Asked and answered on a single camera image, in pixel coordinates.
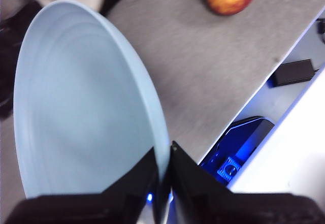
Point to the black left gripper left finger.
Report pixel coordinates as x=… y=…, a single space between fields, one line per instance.
x=114 y=206

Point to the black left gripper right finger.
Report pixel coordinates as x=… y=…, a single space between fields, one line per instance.
x=215 y=206

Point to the blue plate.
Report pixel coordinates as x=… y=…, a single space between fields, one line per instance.
x=83 y=102

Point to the black device with blue light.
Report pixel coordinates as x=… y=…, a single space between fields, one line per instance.
x=243 y=137

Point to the black power adapter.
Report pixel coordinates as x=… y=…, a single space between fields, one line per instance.
x=292 y=72

